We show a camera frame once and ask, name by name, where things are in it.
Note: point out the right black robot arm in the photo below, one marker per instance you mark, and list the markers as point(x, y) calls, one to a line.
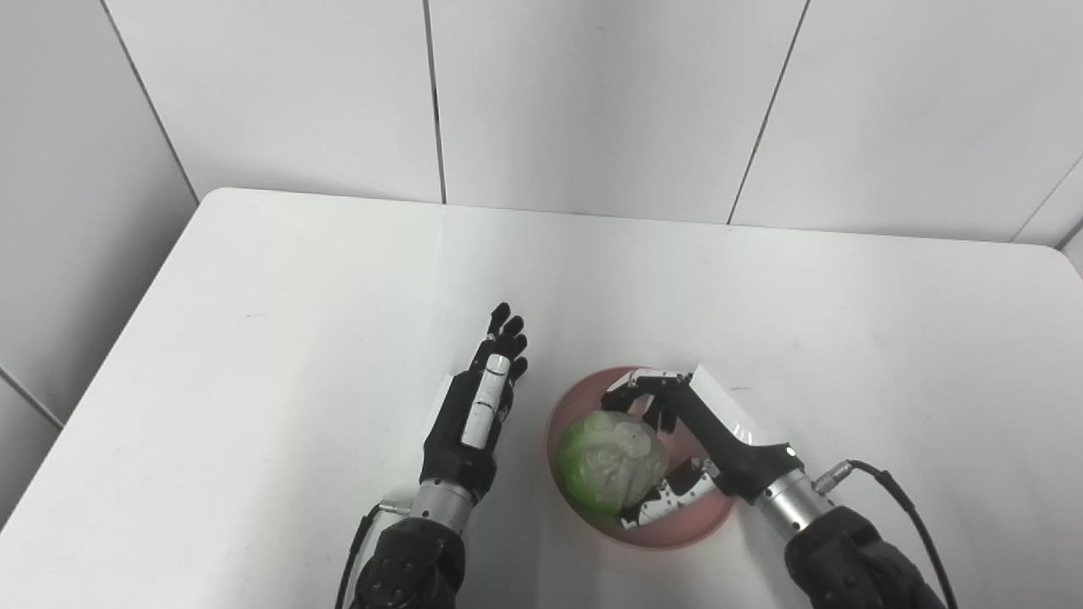
point(846, 550)

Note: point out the pink round plate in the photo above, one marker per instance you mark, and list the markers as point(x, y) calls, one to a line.
point(677, 516)

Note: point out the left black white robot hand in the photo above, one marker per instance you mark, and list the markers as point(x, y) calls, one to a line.
point(474, 414)

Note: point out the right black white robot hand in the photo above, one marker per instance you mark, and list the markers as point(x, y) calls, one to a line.
point(719, 431)

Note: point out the green white cabbage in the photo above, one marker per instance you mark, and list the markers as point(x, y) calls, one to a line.
point(609, 461)

